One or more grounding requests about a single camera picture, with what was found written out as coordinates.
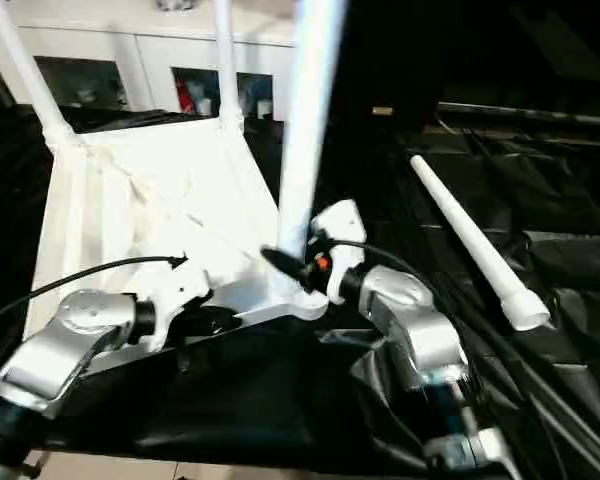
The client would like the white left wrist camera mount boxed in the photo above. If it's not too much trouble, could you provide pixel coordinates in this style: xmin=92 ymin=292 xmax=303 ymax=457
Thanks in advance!
xmin=134 ymin=253 xmax=214 ymax=354

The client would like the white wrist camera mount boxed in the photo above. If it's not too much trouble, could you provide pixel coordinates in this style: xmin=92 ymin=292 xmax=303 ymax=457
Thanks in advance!
xmin=307 ymin=199 xmax=367 ymax=306
xmin=134 ymin=253 xmax=214 ymax=354

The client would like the white plastic table leg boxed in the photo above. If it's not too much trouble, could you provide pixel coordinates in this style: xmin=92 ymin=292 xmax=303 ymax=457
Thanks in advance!
xmin=274 ymin=0 xmax=351 ymax=307
xmin=212 ymin=0 xmax=246 ymax=134
xmin=410 ymin=154 xmax=551 ymax=331
xmin=0 ymin=0 xmax=81 ymax=146

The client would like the black cabinet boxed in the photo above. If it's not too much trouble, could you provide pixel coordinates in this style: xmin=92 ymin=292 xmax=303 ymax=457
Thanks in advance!
xmin=329 ymin=0 xmax=600 ymax=136

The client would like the white plastic table top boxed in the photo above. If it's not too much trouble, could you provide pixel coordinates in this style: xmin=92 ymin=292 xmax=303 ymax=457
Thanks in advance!
xmin=22 ymin=117 xmax=329 ymax=376

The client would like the white glass-door cabinet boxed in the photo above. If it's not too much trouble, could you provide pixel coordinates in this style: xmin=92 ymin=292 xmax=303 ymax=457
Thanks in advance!
xmin=0 ymin=0 xmax=301 ymax=121

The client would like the black work mat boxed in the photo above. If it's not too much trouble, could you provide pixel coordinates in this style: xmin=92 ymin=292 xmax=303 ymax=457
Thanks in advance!
xmin=0 ymin=102 xmax=600 ymax=480

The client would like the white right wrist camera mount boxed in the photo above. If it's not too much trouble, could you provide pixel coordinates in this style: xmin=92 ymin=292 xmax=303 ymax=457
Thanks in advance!
xmin=307 ymin=199 xmax=367 ymax=306

